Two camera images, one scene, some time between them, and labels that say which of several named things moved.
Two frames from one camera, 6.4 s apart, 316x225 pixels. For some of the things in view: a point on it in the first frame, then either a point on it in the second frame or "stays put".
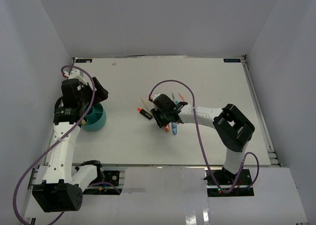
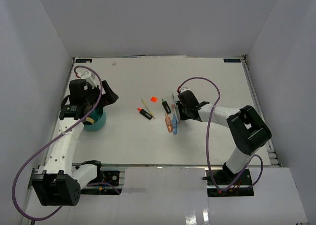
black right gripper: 155,112 → 182,117
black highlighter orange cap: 143,112 stays put
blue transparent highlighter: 174,128 stays put
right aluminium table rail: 274,160 stays put
